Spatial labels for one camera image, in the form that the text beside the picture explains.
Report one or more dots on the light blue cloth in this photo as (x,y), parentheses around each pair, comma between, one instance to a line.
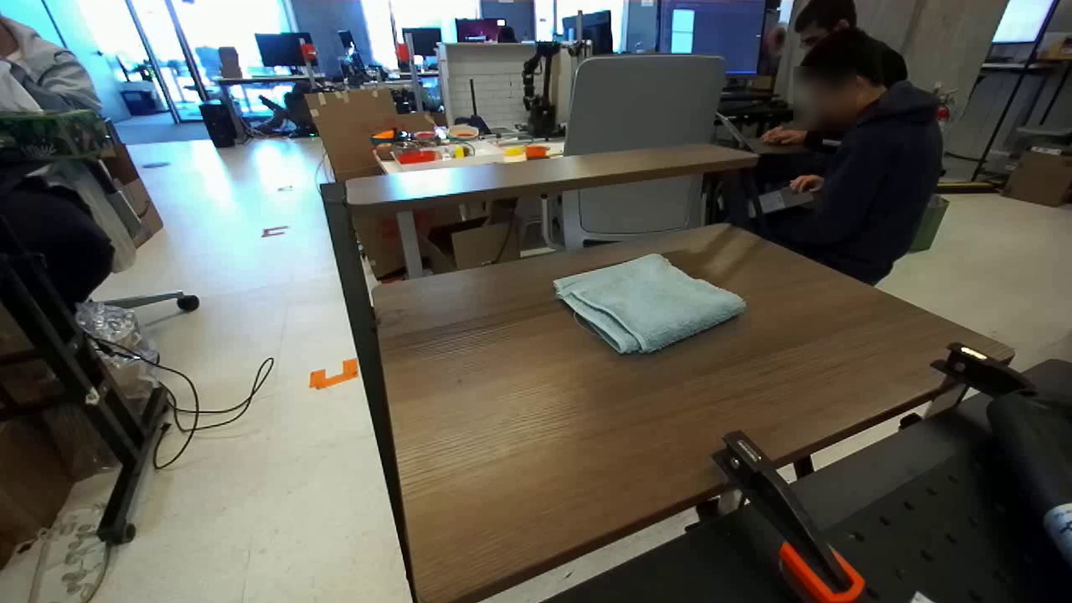
(645,304)

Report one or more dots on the orange floor tape marker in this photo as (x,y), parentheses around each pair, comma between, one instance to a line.
(331,378)

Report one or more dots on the tray of colourful toys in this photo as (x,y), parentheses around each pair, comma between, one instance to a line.
(416,149)

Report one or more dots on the grey office chair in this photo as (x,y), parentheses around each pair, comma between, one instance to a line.
(638,102)

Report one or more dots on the brown cardboard box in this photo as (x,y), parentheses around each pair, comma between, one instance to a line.
(347,125)

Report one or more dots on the person in dark hoodie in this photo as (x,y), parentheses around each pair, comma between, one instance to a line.
(872,195)

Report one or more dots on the black orange bar clamp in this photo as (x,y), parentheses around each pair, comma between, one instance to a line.
(806,559)

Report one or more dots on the black tripod stand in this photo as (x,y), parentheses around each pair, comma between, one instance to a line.
(82,372)

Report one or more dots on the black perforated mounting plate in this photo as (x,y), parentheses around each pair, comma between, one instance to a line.
(924,517)

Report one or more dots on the person in grey sweater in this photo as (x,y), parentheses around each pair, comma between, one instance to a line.
(42,207)

